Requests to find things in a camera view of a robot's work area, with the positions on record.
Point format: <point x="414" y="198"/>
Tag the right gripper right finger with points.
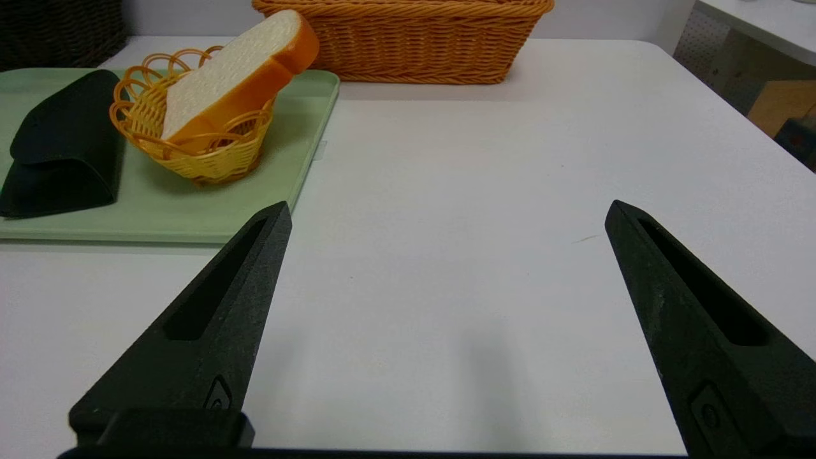
<point x="720" y="395"/>

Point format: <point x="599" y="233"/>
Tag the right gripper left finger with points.
<point x="191" y="357"/>

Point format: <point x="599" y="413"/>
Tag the black glasses case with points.
<point x="64" y="146"/>

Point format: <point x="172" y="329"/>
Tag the small yellow wicker basket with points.
<point x="210" y="162"/>

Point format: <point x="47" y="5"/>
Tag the large dark brown wicker basket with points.
<point x="57" y="32"/>

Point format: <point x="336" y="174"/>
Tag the large orange wicker basket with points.
<point x="414" y="44"/>

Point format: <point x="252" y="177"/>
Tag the light green plastic tray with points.
<point x="178" y="210"/>

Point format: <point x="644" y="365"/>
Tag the dark blue box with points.
<point x="800" y="143"/>

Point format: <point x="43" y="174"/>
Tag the white bread slice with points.
<point x="223" y="76"/>

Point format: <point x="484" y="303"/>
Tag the brown cardboard box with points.
<point x="784" y="102"/>

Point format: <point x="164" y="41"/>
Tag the grey perforated panel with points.
<point x="701" y="44"/>

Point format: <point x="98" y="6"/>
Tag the white side table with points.
<point x="765" y="25"/>

